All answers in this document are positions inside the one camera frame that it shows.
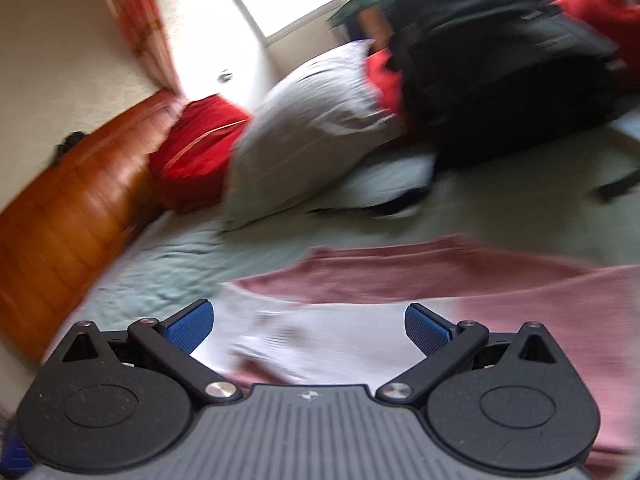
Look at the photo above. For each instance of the grey flat pouch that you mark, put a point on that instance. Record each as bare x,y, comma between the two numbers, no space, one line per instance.
390,180

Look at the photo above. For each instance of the black object on headboard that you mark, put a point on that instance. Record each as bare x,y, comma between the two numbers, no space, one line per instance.
72,144

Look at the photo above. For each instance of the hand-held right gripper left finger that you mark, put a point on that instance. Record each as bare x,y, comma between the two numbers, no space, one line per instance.
192,327

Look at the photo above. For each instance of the wooden headboard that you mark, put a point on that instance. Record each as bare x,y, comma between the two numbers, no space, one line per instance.
65,230

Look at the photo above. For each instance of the black backpack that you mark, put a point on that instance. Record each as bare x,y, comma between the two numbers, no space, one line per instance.
500,60

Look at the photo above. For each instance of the small dark wall fixture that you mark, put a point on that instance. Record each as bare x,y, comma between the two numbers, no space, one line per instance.
226,77

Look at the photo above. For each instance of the pink and white sweater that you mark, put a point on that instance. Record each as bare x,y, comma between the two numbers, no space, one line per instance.
500,310

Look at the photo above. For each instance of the brown wooden cabinet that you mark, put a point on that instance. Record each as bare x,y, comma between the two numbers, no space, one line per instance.
372,25

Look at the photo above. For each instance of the pink patterned curtain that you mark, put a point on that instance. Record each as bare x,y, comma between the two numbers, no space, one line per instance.
140,20

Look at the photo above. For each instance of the blue ribbed object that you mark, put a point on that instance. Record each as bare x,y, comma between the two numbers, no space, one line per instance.
11,447

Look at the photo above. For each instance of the grey green pillow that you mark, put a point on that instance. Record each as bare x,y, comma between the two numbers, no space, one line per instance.
305,130

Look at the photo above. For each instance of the red pillow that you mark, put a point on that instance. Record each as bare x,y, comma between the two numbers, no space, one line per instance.
200,155

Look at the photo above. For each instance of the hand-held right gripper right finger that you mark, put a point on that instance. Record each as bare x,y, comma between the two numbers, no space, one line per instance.
425,330

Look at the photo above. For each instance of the green chair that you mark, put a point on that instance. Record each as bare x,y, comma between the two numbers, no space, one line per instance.
355,7

